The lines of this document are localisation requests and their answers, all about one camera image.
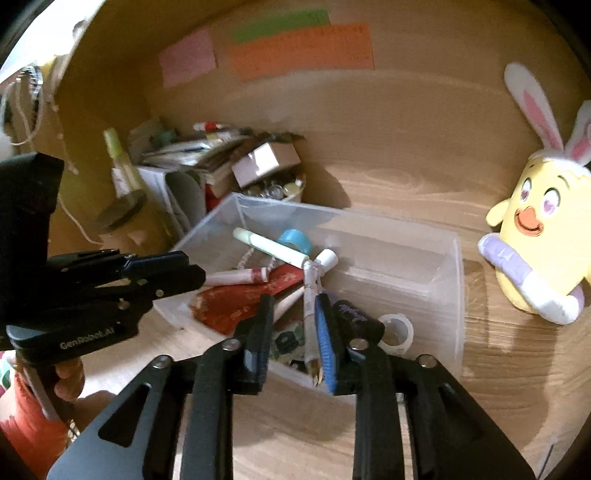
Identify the pale green cream tube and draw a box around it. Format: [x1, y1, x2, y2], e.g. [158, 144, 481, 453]
[232, 227, 310, 269]

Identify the yellow chick bunny plush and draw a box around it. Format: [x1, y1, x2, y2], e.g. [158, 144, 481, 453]
[478, 62, 590, 325]

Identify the white paper box stack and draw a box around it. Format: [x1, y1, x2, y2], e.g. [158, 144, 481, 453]
[138, 166, 206, 238]

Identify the white bowl with trinkets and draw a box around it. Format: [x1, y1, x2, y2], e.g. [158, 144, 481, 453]
[242, 173, 307, 203]

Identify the orange sticky note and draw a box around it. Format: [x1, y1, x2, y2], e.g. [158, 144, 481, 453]
[228, 22, 375, 81]

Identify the blue washi tape roll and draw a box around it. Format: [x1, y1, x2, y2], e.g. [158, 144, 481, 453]
[277, 229, 312, 256]

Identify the red white marker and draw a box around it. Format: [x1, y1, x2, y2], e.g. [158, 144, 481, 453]
[192, 122, 235, 133]

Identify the green sticky note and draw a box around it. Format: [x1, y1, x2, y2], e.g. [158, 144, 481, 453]
[231, 9, 331, 44]

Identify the white cable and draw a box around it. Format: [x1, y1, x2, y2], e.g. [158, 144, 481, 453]
[0, 64, 103, 246]

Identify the clear plastic storage bin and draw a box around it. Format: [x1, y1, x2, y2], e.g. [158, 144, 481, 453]
[176, 194, 465, 377]

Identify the pink sticky note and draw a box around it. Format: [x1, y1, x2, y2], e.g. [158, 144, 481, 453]
[158, 28, 217, 88]

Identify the small white cardboard box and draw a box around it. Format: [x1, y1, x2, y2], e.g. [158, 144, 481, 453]
[231, 142, 301, 188]

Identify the person's left hand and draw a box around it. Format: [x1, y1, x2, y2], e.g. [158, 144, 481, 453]
[54, 358, 115, 432]

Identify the pink white braided bracelet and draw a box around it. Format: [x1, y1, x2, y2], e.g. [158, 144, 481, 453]
[235, 246, 279, 273]

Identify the black silver lipstick tube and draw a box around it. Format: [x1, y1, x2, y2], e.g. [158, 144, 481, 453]
[332, 300, 386, 344]

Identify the small red box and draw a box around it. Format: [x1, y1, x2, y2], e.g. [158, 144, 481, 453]
[205, 184, 221, 212]

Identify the tan mug with lid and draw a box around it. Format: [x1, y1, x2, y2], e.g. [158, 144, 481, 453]
[94, 189, 170, 256]

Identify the green spray bottle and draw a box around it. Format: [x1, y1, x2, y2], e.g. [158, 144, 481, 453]
[103, 128, 143, 193]

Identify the red tea packet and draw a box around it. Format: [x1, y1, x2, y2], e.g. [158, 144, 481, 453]
[188, 264, 304, 336]

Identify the white tape roll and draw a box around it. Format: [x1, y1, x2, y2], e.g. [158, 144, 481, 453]
[378, 313, 415, 357]

